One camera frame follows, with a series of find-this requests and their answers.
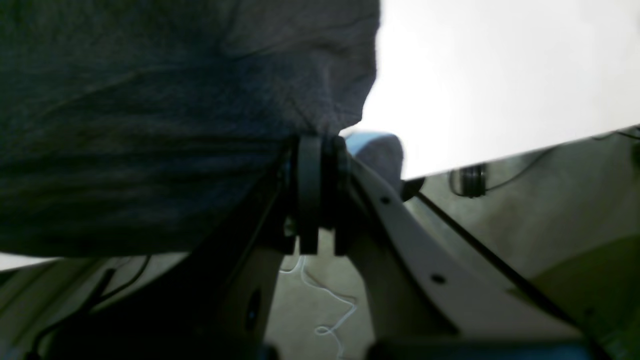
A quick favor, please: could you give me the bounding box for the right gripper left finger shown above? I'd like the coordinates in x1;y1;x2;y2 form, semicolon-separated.
279;136;322;256

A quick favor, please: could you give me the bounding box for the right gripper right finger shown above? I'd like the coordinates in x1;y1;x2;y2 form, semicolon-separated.
322;136;353;256

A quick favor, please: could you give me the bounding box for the black t-shirt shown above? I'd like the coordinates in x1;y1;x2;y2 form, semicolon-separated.
0;0;381;257

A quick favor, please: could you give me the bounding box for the white string on floor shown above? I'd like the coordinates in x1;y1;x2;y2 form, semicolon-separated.
279;255;360;360

